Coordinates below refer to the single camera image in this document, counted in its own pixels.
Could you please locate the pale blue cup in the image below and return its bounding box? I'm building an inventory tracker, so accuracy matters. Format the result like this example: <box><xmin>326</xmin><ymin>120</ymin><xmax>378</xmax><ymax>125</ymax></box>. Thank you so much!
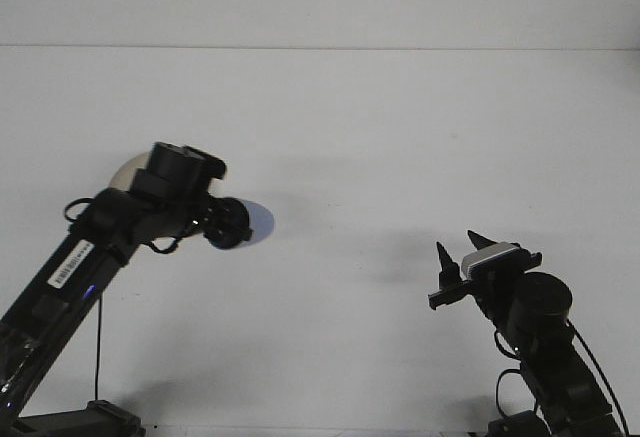
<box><xmin>212</xmin><ymin>197</ymin><xmax>277</xmax><ymax>251</ymax></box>

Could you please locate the pale round plate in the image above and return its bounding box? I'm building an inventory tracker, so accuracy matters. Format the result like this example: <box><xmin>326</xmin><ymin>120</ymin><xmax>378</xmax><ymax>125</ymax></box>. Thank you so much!
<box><xmin>108</xmin><ymin>152</ymin><xmax>222</xmax><ymax>241</ymax></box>

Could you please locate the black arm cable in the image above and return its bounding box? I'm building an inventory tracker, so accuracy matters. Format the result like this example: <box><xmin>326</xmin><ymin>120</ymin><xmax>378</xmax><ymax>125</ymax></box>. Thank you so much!
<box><xmin>493</xmin><ymin>320</ymin><xmax>631</xmax><ymax>437</ymax></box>
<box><xmin>63</xmin><ymin>198</ymin><xmax>199</xmax><ymax>403</ymax></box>

